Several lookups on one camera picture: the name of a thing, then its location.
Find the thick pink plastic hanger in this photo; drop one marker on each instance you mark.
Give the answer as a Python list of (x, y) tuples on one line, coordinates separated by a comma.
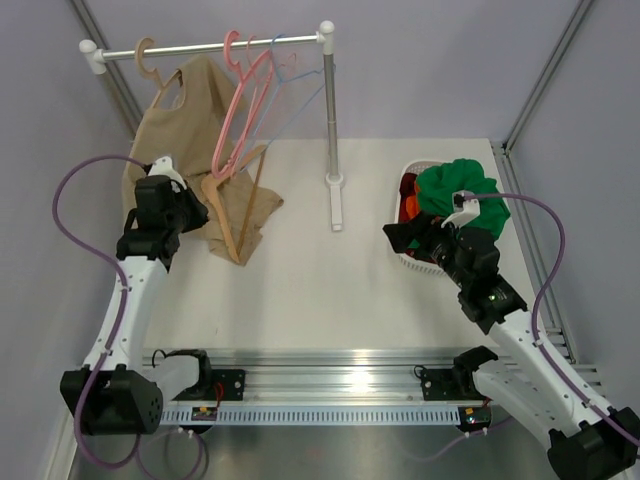
[(259, 73)]

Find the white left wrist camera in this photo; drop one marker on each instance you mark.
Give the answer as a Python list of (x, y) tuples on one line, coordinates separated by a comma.
[(163, 169)]

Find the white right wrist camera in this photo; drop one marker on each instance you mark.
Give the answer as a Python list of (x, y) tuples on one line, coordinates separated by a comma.
[(466, 208)]

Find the dark red garment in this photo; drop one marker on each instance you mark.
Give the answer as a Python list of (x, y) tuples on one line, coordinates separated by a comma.
[(407, 185)]

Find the thin pink plastic hanger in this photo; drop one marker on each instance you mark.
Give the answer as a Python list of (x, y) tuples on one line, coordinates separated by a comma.
[(276, 84)]

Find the wooden hanger with metal hook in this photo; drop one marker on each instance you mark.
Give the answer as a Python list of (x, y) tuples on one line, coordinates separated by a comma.
[(231, 202)]

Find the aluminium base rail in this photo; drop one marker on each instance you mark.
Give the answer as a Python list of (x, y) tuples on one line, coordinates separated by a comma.
[(362, 394)]

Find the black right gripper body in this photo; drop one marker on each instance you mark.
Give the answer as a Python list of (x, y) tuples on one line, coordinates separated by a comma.
[(442, 250)]

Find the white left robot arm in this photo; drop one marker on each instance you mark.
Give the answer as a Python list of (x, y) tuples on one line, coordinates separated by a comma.
[(112, 393)]

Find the orange garment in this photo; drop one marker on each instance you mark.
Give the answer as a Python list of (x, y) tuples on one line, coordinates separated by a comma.
[(410, 207)]

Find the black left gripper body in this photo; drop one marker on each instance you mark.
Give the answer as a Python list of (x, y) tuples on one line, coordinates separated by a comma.
[(187, 215)]

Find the blue wire hanger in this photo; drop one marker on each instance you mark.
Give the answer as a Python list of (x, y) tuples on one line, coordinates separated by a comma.
[(294, 88)]

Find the beige t shirt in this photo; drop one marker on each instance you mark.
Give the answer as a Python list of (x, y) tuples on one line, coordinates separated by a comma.
[(184, 122)]

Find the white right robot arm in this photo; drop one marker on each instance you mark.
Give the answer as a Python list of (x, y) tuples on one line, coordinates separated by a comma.
[(584, 436)]

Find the white metal clothes rack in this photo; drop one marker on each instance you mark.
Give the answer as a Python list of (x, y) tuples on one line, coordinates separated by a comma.
[(324, 36)]

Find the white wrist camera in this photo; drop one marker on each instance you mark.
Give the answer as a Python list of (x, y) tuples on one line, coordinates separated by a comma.
[(163, 169), (466, 208)]

